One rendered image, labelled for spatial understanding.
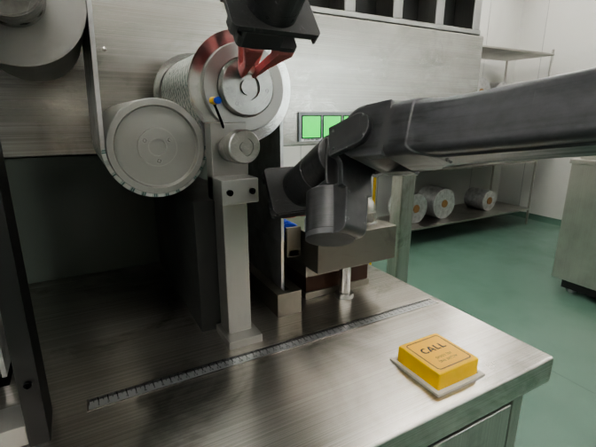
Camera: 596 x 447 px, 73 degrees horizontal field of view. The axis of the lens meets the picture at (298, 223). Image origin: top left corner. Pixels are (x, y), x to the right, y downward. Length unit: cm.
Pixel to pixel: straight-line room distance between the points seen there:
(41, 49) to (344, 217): 38
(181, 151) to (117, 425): 33
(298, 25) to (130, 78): 47
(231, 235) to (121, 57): 46
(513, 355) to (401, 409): 21
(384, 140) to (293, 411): 31
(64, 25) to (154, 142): 15
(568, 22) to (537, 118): 514
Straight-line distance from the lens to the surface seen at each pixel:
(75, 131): 87
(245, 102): 56
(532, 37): 566
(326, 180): 45
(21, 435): 52
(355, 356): 57
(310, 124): 100
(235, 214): 54
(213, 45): 57
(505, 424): 71
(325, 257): 64
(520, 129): 35
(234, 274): 56
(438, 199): 421
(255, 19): 46
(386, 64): 115
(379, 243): 70
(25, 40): 55
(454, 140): 37
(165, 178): 56
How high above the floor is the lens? 122
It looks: 15 degrees down
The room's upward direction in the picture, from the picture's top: straight up
